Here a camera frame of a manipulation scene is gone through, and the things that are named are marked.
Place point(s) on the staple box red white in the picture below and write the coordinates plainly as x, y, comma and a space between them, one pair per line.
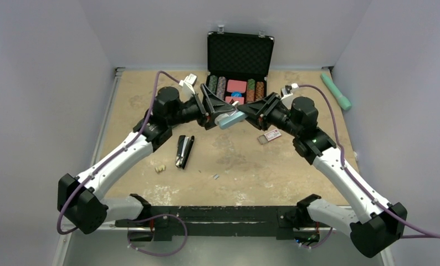
269, 136

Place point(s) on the pink card deck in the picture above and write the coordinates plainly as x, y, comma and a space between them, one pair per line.
236, 86

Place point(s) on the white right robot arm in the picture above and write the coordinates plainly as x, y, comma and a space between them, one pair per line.
373, 223

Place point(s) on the teal green cylinder tool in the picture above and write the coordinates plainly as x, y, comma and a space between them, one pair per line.
341, 99

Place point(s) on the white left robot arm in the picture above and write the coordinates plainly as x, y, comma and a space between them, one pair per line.
81, 199

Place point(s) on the small beige staple strip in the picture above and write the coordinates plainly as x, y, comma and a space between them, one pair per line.
160, 168

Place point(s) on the black stapler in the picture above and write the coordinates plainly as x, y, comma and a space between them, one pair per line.
184, 147

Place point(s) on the aluminium frame rail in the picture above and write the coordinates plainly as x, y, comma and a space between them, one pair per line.
372, 222

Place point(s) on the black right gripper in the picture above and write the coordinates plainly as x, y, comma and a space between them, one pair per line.
264, 108

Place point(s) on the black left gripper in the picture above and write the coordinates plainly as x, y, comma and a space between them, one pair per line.
217, 106

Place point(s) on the light blue stapler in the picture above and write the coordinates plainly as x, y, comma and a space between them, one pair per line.
231, 119

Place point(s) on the black poker chip case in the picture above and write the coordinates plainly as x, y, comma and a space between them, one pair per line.
237, 56

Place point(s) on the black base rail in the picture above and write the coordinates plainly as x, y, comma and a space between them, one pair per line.
280, 222

